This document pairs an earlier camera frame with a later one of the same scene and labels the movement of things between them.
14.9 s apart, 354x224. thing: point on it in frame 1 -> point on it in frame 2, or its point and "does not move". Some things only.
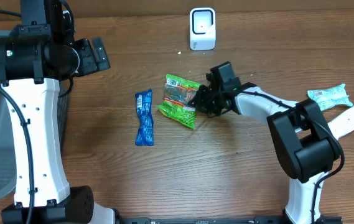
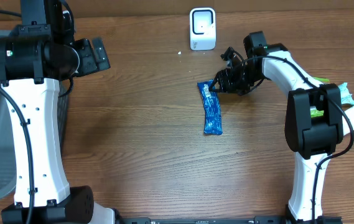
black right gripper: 198,102 -> 226,81
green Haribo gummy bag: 177,94 -> 315,112
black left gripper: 91,63 does not move
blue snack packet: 144,105 -> 213,125
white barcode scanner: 202,27 does not move
